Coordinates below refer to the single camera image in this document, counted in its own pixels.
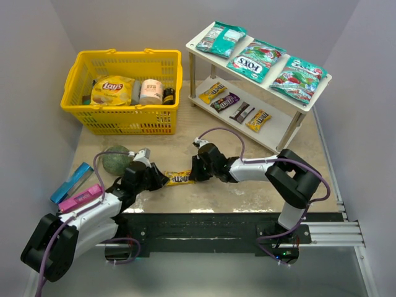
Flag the yellow M&M's bag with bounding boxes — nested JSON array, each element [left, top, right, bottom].
[[165, 170, 195, 186], [199, 82, 228, 105], [246, 110, 272, 133]]

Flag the yellow Lays chips bag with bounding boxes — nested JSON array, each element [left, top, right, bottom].
[[90, 75, 135, 106]]

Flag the purple M&M's bag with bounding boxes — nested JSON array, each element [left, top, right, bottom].
[[210, 92, 240, 113]]

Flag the brown chocolate bar wrapper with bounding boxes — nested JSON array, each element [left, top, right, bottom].
[[230, 102, 255, 124]]

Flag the teal candy bag back side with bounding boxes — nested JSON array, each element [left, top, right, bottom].
[[196, 21, 247, 59]]

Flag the green round melon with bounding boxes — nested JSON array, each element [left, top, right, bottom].
[[102, 145, 133, 176]]

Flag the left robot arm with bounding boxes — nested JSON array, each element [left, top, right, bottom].
[[20, 161, 169, 282]]

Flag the pink cylindrical container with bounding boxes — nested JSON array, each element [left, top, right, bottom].
[[139, 79, 164, 105]]

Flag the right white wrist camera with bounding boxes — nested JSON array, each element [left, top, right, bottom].
[[192, 137, 209, 149]]

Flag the grey pouch in basket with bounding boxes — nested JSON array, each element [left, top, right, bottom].
[[131, 80, 141, 106]]

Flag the white two-tier shelf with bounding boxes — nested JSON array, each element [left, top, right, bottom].
[[186, 24, 332, 153]]

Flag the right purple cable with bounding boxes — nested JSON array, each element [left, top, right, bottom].
[[197, 127, 332, 267]]

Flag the Fox's mint blossom candy bag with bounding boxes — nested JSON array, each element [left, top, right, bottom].
[[227, 39, 286, 83]]

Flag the yellow plastic shopping basket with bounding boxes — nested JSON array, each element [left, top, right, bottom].
[[60, 49, 183, 135]]

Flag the black and yellow can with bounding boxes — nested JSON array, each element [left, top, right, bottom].
[[162, 87, 175, 105]]

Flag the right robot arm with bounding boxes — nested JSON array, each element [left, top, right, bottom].
[[189, 139, 325, 239]]

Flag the pink box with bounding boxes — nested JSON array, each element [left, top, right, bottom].
[[59, 184, 103, 213]]

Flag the blue box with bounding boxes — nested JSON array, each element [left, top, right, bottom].
[[50, 162, 93, 205]]

